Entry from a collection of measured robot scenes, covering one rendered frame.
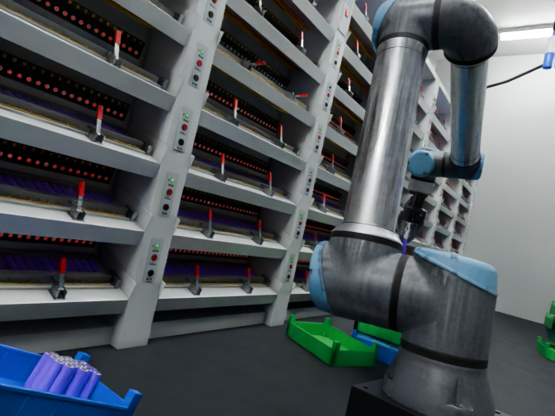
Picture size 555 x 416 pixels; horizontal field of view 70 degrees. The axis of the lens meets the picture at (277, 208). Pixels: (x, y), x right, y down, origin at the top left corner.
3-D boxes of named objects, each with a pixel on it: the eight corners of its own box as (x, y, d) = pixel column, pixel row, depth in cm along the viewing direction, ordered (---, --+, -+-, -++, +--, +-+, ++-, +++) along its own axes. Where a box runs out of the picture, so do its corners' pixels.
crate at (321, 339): (375, 366, 139) (380, 344, 139) (331, 366, 129) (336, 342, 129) (324, 336, 165) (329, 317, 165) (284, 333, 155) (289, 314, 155)
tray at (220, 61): (311, 127, 165) (322, 106, 164) (209, 62, 117) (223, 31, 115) (278, 111, 177) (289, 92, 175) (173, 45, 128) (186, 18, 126)
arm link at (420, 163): (443, 150, 130) (446, 151, 141) (406, 148, 135) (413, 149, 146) (439, 178, 131) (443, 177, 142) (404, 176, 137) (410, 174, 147)
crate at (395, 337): (444, 350, 153) (448, 329, 153) (430, 357, 137) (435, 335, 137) (372, 324, 171) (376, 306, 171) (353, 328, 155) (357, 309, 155)
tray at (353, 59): (387, 103, 223) (400, 80, 221) (340, 52, 174) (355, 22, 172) (358, 92, 235) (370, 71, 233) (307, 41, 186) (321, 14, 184)
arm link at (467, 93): (507, -27, 81) (485, 160, 136) (442, -19, 87) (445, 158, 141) (501, 11, 77) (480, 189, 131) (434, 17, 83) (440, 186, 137)
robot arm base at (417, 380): (508, 416, 72) (515, 361, 73) (470, 437, 59) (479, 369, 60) (410, 377, 85) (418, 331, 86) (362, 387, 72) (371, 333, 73)
